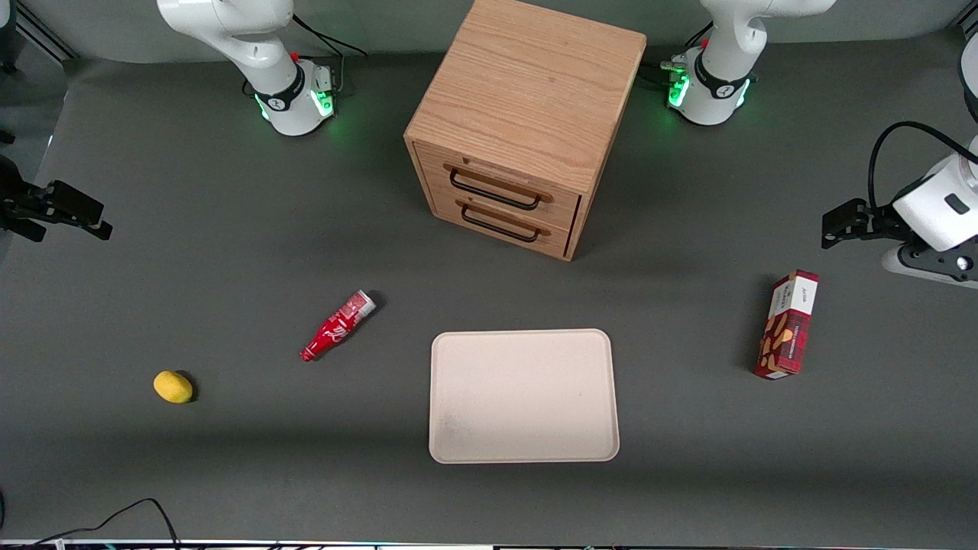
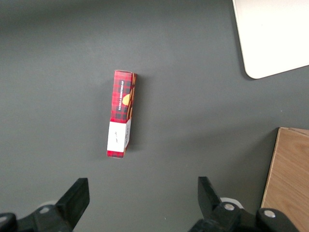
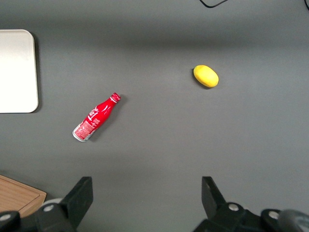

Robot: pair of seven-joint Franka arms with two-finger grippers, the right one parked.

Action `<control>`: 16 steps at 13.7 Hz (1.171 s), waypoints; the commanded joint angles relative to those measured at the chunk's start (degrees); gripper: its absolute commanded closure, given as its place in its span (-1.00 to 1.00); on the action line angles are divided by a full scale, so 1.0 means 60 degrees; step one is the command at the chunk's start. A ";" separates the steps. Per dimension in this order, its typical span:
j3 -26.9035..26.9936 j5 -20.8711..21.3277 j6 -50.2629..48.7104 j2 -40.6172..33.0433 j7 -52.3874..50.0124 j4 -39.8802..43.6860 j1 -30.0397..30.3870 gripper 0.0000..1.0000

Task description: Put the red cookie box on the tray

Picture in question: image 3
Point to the beige rectangular tray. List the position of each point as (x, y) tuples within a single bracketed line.
[(17, 72)]

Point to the yellow lemon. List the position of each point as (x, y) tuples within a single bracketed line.
[(206, 76)]

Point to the wooden drawer cabinet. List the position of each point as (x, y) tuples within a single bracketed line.
[(17, 195)]

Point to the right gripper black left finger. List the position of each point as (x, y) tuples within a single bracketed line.
[(72, 205)]

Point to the red cola bottle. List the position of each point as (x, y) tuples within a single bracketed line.
[(95, 118)]

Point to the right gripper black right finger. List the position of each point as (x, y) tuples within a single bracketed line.
[(217, 205)]

